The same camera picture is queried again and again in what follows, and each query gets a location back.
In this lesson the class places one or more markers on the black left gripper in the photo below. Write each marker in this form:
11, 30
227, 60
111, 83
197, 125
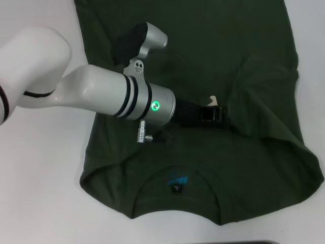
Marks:
188, 113

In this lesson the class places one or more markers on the dark green printed t-shirt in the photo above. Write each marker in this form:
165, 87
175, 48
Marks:
228, 50

